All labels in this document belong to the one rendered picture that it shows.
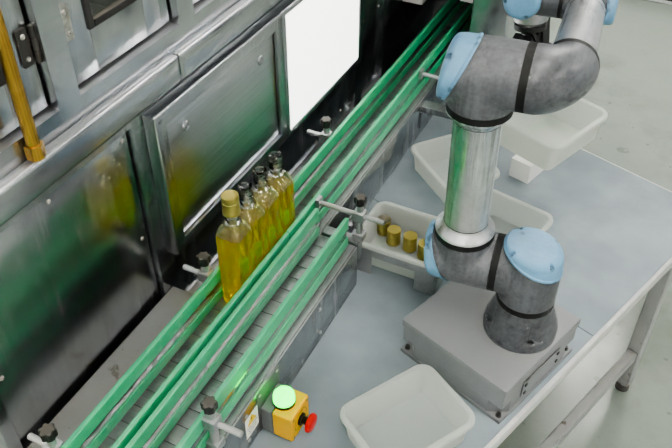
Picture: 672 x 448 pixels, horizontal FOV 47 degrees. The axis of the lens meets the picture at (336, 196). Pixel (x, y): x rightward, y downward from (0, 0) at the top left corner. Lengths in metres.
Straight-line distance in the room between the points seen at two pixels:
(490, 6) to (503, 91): 1.08
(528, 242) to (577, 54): 0.40
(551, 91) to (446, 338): 0.61
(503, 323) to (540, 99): 0.53
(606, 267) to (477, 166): 0.72
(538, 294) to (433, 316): 0.25
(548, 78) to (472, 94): 0.12
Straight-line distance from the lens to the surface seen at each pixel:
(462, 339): 1.65
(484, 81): 1.27
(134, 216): 1.55
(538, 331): 1.62
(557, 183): 2.25
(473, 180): 1.41
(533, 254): 1.51
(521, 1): 1.63
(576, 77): 1.29
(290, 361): 1.63
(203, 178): 1.65
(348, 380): 1.69
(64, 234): 1.40
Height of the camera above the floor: 2.10
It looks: 39 degrees down
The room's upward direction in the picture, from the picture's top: straight up
